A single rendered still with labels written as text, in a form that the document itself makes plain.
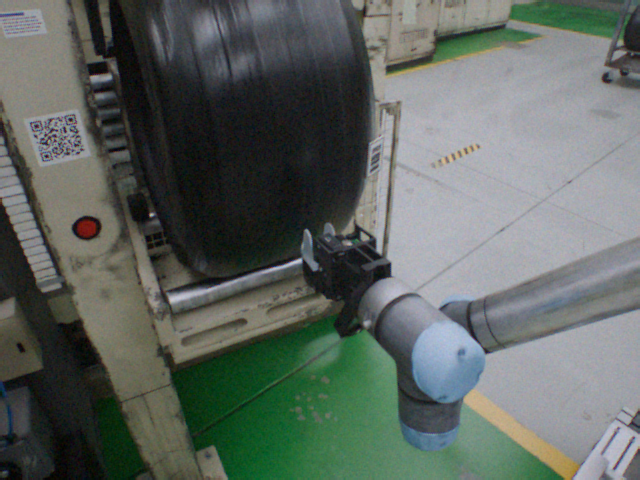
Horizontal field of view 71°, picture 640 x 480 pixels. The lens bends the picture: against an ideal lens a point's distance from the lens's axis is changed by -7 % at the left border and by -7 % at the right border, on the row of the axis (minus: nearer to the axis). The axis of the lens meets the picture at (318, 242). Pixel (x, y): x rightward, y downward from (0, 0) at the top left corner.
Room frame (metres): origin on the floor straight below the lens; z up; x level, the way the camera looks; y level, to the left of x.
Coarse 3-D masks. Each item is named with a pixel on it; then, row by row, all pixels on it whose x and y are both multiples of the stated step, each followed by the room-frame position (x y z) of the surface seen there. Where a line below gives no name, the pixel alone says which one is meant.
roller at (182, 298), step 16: (256, 272) 0.69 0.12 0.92; (272, 272) 0.70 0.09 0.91; (288, 272) 0.71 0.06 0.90; (176, 288) 0.64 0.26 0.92; (192, 288) 0.64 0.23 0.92; (208, 288) 0.65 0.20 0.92; (224, 288) 0.65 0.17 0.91; (240, 288) 0.67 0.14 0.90; (176, 304) 0.61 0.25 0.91; (192, 304) 0.62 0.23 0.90
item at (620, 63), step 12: (624, 0) 5.17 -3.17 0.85; (624, 12) 5.14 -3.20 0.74; (636, 12) 5.10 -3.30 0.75; (636, 24) 5.03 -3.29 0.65; (624, 36) 5.12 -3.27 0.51; (636, 36) 5.00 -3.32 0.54; (612, 48) 5.15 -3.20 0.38; (624, 48) 5.19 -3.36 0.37; (636, 48) 5.04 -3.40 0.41; (624, 60) 5.34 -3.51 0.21; (636, 60) 5.36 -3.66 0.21; (612, 72) 5.12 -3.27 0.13; (624, 72) 5.46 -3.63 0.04; (636, 72) 4.91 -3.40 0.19
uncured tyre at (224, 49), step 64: (128, 0) 0.66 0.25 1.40; (192, 0) 0.61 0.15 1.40; (256, 0) 0.64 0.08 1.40; (320, 0) 0.67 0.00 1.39; (128, 64) 0.95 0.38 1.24; (192, 64) 0.56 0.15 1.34; (256, 64) 0.59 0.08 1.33; (320, 64) 0.62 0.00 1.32; (192, 128) 0.54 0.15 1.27; (256, 128) 0.56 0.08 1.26; (320, 128) 0.59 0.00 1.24; (192, 192) 0.54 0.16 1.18; (256, 192) 0.54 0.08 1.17; (320, 192) 0.59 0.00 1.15; (192, 256) 0.58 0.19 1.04; (256, 256) 0.58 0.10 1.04
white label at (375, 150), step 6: (378, 138) 0.65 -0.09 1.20; (372, 144) 0.64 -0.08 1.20; (378, 144) 0.65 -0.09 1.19; (372, 150) 0.64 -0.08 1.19; (378, 150) 0.66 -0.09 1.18; (372, 156) 0.64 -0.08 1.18; (378, 156) 0.66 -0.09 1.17; (372, 162) 0.65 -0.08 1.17; (378, 162) 0.66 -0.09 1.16; (366, 168) 0.64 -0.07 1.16; (372, 168) 0.65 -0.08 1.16; (378, 168) 0.66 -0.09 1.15; (366, 174) 0.64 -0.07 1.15; (372, 174) 0.65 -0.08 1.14
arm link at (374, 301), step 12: (372, 288) 0.42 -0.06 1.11; (384, 288) 0.42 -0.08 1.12; (396, 288) 0.42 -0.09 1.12; (408, 288) 0.42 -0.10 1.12; (372, 300) 0.41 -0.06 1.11; (384, 300) 0.40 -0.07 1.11; (360, 312) 0.41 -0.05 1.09; (372, 312) 0.40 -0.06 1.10; (360, 324) 0.41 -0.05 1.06; (372, 324) 0.39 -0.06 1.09; (372, 336) 0.39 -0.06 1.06
